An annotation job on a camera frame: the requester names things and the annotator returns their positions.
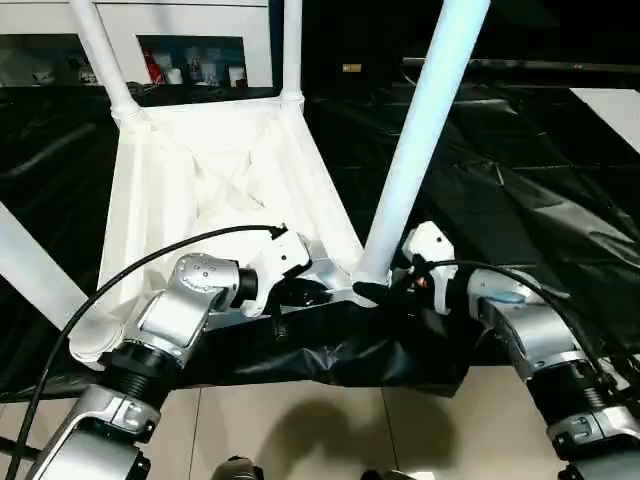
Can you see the white cabinet with glass doors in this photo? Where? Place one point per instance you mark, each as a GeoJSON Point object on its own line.
{"type": "Point", "coordinates": [190, 25]}

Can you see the black furniture with gold label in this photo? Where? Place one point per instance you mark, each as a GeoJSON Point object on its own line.
{"type": "Point", "coordinates": [500, 35]}

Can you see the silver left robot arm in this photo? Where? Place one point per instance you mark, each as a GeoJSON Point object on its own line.
{"type": "Point", "coordinates": [150, 340]}

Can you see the black mat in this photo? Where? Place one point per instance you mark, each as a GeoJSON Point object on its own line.
{"type": "Point", "coordinates": [520, 180]}

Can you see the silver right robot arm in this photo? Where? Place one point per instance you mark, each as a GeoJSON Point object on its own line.
{"type": "Point", "coordinates": [540, 340]}

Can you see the white plastic table leg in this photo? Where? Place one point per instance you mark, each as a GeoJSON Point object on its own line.
{"type": "Point", "coordinates": [292, 50]}
{"type": "Point", "coordinates": [105, 55]}
{"type": "Point", "coordinates": [35, 270]}
{"type": "Point", "coordinates": [425, 120]}

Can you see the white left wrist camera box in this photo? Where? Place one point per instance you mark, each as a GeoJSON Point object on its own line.
{"type": "Point", "coordinates": [285, 255]}

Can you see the white plastic table top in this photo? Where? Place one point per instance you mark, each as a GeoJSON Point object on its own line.
{"type": "Point", "coordinates": [220, 170]}

